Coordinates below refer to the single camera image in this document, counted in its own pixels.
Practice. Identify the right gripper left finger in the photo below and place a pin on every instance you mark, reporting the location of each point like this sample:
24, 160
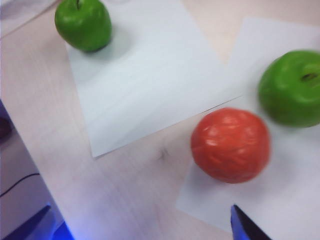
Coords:
30, 227

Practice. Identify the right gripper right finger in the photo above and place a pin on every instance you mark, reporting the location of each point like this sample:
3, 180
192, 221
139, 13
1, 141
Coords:
245, 227

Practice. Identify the orange red toy fruit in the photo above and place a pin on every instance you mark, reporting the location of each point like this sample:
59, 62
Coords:
230, 145

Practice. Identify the green plastic apple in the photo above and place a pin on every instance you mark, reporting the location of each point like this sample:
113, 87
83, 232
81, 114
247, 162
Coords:
82, 27
282, 95

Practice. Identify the white paper sheet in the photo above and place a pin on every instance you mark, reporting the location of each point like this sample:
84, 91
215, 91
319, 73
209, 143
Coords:
150, 87
287, 187

